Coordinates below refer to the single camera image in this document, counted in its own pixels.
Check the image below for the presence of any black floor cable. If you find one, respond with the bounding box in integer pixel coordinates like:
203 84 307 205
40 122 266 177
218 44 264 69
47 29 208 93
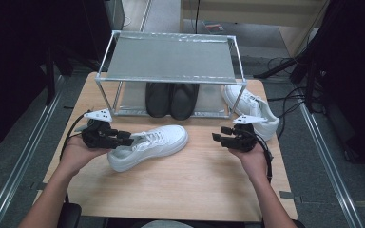
267 56 308 141

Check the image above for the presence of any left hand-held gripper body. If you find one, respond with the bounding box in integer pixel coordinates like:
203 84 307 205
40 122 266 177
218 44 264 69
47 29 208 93
81 108 121 150

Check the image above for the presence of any wooden cabinet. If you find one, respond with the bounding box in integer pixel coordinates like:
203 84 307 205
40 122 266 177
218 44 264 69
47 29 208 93
180 0 331 58

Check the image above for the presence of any person's left hand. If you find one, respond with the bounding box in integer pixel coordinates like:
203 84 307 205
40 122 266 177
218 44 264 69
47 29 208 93
60 136 112 176

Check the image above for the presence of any metal shoe rack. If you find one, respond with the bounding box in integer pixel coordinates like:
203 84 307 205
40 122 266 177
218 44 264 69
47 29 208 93
94 29 248 120

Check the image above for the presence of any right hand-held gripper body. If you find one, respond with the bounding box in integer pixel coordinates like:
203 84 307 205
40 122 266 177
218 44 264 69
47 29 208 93
227 114 269 153

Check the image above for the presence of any metal floor rail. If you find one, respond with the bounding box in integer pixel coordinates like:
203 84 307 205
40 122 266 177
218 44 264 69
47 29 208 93
0 74 67 228
298 102 365 228

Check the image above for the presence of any dark curtain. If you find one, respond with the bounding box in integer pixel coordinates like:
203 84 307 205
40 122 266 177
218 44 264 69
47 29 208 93
0 0 108 158

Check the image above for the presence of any left hand-held gripper cable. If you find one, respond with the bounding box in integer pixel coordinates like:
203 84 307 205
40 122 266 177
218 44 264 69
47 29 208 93
59 110 92 160

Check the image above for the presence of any black chair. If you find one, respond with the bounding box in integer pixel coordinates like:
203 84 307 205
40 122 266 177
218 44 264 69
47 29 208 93
56 202 83 228

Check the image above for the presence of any person's right hand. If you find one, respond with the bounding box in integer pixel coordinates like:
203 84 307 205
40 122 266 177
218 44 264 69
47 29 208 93
227 143 269 182

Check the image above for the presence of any small red item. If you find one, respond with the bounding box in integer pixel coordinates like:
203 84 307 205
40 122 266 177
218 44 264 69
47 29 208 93
203 22 225 32

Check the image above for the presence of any white sneaker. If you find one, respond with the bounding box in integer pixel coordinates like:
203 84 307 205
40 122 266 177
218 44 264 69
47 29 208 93
222 85 280 142
107 124 190 174

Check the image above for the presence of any black equipment stand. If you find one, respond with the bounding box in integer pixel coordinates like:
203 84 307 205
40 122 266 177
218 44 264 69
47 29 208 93
253 0 365 175

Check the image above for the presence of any grey tape piece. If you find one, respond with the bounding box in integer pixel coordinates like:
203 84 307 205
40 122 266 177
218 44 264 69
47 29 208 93
279 190 302 203
30 181 48 191

